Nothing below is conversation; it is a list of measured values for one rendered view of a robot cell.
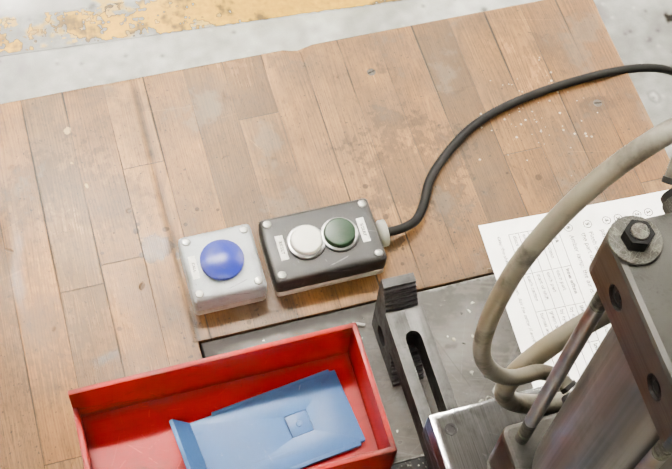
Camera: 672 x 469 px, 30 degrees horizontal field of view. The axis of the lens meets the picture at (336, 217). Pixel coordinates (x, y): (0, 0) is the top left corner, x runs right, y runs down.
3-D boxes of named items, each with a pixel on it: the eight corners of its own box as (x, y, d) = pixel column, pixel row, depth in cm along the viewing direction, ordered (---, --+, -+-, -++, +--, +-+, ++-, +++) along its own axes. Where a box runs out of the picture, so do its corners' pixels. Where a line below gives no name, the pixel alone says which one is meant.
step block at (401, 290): (371, 323, 115) (380, 279, 107) (401, 315, 115) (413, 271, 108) (392, 386, 112) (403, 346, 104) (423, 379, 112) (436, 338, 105)
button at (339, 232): (319, 231, 117) (320, 220, 115) (349, 224, 118) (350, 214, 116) (327, 258, 116) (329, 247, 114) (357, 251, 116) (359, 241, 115)
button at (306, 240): (286, 238, 117) (286, 228, 115) (316, 232, 117) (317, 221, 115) (294, 265, 115) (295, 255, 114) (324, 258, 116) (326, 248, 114)
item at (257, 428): (170, 432, 108) (168, 420, 105) (334, 371, 112) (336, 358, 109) (198, 506, 105) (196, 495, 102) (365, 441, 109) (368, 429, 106)
